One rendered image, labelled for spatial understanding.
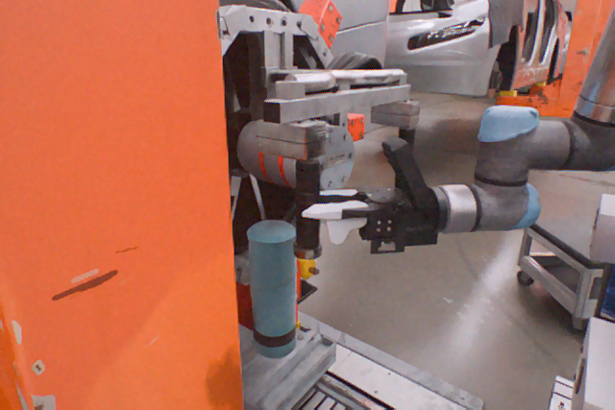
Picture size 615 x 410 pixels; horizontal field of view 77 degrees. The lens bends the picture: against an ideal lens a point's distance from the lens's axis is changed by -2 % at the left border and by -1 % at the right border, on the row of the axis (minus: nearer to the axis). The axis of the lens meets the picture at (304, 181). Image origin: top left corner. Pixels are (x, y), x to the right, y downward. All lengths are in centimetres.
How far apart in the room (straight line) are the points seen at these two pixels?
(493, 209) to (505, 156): 8
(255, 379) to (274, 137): 76
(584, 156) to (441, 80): 263
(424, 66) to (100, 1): 304
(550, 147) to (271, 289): 49
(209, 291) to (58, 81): 19
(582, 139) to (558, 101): 360
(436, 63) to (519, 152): 262
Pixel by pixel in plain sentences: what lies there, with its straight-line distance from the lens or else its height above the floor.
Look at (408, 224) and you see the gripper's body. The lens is 62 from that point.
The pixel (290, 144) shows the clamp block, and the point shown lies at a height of 92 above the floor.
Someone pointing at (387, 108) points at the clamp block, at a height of 93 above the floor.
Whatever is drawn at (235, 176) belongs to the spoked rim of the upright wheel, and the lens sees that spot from 89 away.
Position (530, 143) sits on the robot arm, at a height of 92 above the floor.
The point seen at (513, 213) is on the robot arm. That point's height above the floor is 81.
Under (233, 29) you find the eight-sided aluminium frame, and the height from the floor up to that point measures 108.
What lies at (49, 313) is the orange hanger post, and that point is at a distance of 27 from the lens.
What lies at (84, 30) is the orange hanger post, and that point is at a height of 105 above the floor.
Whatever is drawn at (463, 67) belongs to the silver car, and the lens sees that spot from 329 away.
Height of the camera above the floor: 104
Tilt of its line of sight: 18 degrees down
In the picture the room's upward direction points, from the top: straight up
